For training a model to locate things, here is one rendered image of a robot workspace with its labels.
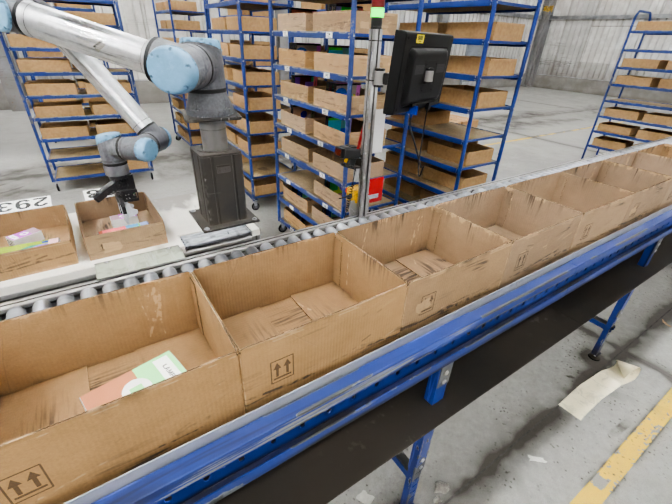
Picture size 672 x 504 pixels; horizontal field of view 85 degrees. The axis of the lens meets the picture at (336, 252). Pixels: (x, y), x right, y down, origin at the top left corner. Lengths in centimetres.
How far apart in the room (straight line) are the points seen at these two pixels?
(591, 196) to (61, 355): 184
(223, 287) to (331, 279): 33
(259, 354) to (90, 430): 26
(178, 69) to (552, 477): 208
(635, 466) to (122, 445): 197
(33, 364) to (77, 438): 31
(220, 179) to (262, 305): 82
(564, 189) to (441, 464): 128
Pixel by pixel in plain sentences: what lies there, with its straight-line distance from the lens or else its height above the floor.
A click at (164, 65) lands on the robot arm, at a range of 147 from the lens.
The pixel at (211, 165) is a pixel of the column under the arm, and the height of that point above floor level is 103.
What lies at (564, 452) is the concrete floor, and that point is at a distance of 207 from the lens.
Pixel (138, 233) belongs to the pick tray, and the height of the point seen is 82.
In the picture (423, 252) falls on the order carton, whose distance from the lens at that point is 130.
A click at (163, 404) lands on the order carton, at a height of 100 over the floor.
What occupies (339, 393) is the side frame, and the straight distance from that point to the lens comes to 77.
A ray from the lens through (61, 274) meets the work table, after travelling 163.
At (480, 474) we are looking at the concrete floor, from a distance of 185.
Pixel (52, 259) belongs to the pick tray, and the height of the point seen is 79.
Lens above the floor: 151
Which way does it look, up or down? 30 degrees down
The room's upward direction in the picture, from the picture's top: 3 degrees clockwise
